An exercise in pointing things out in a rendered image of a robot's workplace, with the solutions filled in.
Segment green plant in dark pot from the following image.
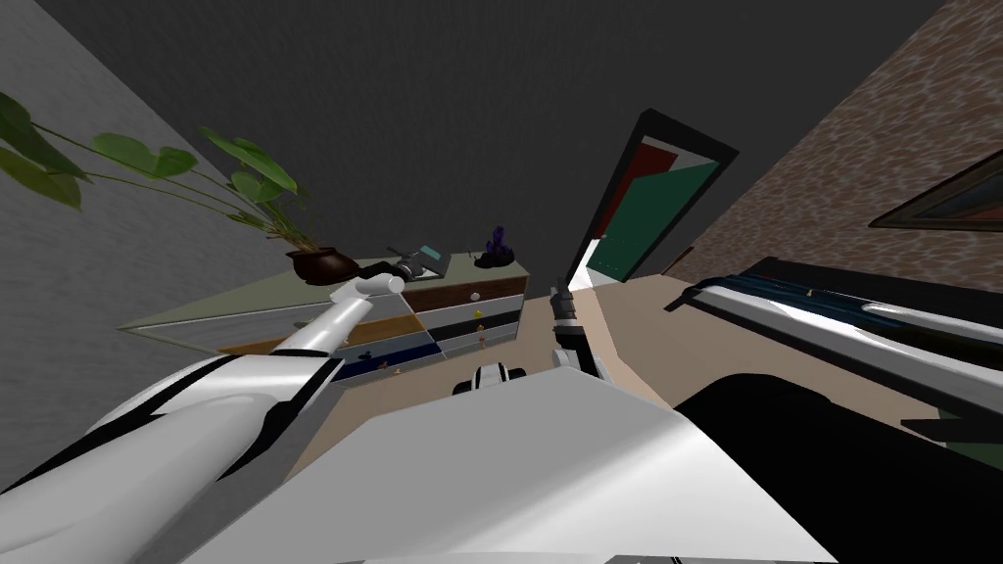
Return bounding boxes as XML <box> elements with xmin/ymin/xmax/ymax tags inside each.
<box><xmin>0</xmin><ymin>89</ymin><xmax>363</xmax><ymax>288</ymax></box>

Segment purple ornament on black base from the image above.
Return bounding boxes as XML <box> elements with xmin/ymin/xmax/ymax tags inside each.
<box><xmin>473</xmin><ymin>225</ymin><xmax>517</xmax><ymax>271</ymax></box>

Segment green and red door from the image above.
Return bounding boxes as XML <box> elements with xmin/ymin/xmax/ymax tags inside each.
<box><xmin>583</xmin><ymin>108</ymin><xmax>741</xmax><ymax>286</ymax></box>

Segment dresser with multicoloured drawers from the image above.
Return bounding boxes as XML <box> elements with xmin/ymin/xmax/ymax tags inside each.
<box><xmin>117</xmin><ymin>252</ymin><xmax>531</xmax><ymax>390</ymax></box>

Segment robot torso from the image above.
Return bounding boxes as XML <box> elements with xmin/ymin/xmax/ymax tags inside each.
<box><xmin>178</xmin><ymin>360</ymin><xmax>841</xmax><ymax>564</ymax></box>

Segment dark framed wall picture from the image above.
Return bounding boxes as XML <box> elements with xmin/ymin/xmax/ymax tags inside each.
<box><xmin>868</xmin><ymin>148</ymin><xmax>1003</xmax><ymax>235</ymax></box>

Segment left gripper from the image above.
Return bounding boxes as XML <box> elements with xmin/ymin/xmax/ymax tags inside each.
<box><xmin>391</xmin><ymin>244</ymin><xmax>454</xmax><ymax>283</ymax></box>

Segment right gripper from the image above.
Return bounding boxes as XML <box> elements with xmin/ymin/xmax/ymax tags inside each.
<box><xmin>549</xmin><ymin>280</ymin><xmax>582</xmax><ymax>335</ymax></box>

